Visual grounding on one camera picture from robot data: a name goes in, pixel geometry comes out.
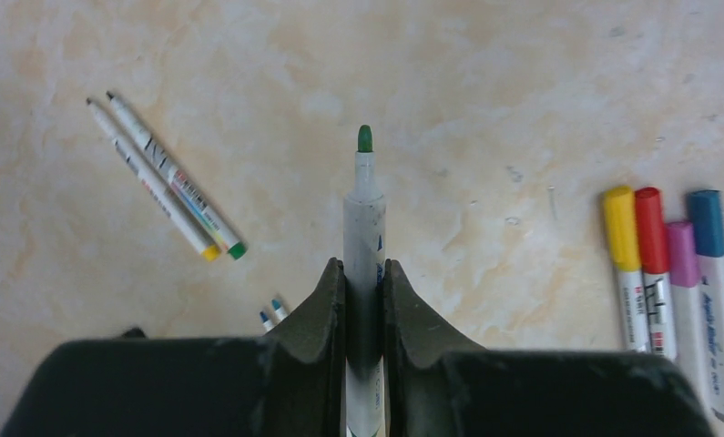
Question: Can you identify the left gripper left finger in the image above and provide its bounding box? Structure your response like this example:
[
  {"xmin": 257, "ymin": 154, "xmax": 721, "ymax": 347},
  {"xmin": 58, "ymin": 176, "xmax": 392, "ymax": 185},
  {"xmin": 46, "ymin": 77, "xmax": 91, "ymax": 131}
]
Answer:
[{"xmin": 1, "ymin": 259, "xmax": 345, "ymax": 436}]

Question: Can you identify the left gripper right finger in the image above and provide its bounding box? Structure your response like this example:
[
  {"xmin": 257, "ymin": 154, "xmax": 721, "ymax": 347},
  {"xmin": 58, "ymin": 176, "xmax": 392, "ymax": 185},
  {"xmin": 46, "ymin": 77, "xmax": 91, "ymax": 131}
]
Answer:
[{"xmin": 382, "ymin": 260, "xmax": 713, "ymax": 436}]

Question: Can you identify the teal cap white marker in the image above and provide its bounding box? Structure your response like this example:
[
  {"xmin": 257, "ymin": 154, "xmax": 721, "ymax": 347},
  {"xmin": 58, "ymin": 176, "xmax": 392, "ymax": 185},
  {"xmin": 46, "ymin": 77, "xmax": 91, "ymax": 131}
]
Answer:
[{"xmin": 270, "ymin": 299, "xmax": 290, "ymax": 323}]

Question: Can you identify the purple cap white marker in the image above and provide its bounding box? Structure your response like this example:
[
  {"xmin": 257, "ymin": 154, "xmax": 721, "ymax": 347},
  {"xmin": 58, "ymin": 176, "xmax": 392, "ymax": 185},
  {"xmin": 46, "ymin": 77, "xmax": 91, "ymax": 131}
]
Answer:
[{"xmin": 259, "ymin": 310, "xmax": 275, "ymax": 332}]

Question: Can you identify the pink cap white marker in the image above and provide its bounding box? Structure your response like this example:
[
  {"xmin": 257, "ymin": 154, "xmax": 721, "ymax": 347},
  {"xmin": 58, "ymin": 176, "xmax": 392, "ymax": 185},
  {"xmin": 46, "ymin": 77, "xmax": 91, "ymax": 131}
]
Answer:
[{"xmin": 666, "ymin": 221, "xmax": 709, "ymax": 409}]

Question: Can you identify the red cap white marker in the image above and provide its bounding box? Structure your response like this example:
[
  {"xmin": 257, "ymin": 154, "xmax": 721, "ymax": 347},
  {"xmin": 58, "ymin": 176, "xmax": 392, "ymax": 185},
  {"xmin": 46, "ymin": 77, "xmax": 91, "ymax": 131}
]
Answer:
[{"xmin": 635, "ymin": 187, "xmax": 678, "ymax": 361}]

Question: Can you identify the blue cap white marker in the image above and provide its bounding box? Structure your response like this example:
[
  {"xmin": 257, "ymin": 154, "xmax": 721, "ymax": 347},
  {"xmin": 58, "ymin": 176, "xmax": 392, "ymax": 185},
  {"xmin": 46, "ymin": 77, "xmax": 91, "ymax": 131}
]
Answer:
[{"xmin": 686, "ymin": 189, "xmax": 724, "ymax": 422}]

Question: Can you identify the orange cap white marker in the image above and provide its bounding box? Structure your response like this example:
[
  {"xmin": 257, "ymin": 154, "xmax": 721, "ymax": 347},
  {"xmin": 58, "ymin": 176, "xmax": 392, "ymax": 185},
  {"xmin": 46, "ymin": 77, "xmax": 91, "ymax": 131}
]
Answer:
[{"xmin": 602, "ymin": 186, "xmax": 650, "ymax": 352}]

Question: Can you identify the yellow cap white marker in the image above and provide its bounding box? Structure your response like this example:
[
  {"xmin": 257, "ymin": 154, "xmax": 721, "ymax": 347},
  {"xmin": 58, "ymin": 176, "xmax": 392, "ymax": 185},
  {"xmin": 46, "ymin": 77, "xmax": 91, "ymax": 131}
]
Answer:
[{"xmin": 86, "ymin": 97, "xmax": 221, "ymax": 261}]

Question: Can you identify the green end white marker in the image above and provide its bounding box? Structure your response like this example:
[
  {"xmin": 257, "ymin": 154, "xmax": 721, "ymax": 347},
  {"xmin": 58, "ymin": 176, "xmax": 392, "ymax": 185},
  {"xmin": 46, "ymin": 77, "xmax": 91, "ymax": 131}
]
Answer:
[{"xmin": 106, "ymin": 90, "xmax": 248, "ymax": 259}]

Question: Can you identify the light blue cap marker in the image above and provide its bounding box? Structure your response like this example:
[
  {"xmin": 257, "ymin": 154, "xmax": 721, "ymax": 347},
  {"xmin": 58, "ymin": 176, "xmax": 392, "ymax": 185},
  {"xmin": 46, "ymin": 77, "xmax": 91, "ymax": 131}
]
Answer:
[{"xmin": 342, "ymin": 125, "xmax": 386, "ymax": 436}]

